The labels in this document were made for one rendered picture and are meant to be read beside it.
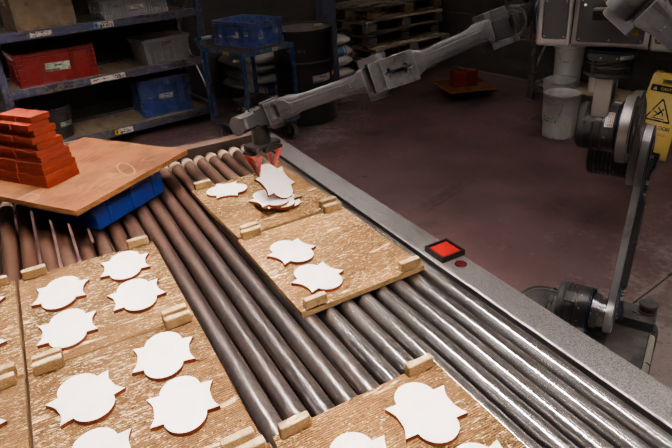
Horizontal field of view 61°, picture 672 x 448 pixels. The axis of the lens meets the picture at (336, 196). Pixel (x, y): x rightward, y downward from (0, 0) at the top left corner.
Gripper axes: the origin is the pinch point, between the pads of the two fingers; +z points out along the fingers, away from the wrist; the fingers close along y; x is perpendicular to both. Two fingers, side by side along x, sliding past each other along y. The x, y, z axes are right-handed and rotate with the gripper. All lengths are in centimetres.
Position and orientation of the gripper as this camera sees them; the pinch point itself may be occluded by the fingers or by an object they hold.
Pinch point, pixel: (265, 169)
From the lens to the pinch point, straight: 180.6
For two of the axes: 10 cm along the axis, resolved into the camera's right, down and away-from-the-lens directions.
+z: 0.7, 9.0, 4.2
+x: -7.7, -2.2, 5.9
